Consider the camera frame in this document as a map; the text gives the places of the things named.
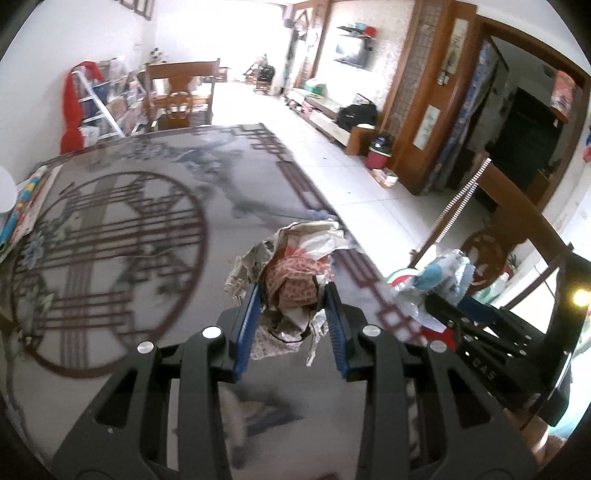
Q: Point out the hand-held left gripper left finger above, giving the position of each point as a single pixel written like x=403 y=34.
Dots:
x=247 y=332

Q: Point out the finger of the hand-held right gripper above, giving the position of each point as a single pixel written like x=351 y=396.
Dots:
x=478 y=305
x=498 y=364

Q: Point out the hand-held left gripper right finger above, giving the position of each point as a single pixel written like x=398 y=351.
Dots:
x=336 y=337

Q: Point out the clear plastic bottle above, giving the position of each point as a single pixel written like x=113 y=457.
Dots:
x=438 y=277

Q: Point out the patterned wrapper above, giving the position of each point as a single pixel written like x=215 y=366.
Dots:
x=295 y=281

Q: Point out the printed white plastic bag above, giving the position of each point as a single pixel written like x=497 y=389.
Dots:
x=399 y=282

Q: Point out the patterned tablecloth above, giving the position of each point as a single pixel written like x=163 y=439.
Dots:
x=138 y=277

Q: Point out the orange tissue box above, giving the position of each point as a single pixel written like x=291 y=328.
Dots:
x=385 y=177

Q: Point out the red bin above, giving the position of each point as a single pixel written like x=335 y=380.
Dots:
x=378 y=159

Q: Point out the small framed painting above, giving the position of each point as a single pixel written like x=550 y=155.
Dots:
x=425 y=127

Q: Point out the blue patterned door curtain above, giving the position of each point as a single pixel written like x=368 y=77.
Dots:
x=461 y=120

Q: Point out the small wooden side cabinet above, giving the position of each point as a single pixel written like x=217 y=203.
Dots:
x=360 y=139

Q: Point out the black bag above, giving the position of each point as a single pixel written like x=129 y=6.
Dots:
x=355 y=115

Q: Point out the low television cabinet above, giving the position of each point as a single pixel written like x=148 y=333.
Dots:
x=323 y=113

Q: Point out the red hanging decoration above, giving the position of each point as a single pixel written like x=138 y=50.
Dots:
x=563 y=94

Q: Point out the white bag on cabinet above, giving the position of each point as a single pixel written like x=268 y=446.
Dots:
x=315 y=86

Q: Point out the metal magazine rack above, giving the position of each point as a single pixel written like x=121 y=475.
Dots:
x=128 y=106

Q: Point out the tall framed painting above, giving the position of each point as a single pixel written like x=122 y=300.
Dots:
x=458 y=50

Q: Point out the colourful children's book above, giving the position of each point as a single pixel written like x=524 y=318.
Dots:
x=27 y=198

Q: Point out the white step ladder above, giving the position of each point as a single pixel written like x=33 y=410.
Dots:
x=99 y=107

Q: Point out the red cloth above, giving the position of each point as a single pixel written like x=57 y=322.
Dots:
x=71 y=120

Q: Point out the white desk lamp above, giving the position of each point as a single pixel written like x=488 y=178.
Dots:
x=5 y=189

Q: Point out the wall television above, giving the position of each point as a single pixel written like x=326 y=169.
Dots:
x=353 y=53

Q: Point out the wall shelf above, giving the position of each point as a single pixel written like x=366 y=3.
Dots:
x=360 y=30

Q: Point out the dark framed wall picture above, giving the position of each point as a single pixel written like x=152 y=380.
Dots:
x=138 y=7

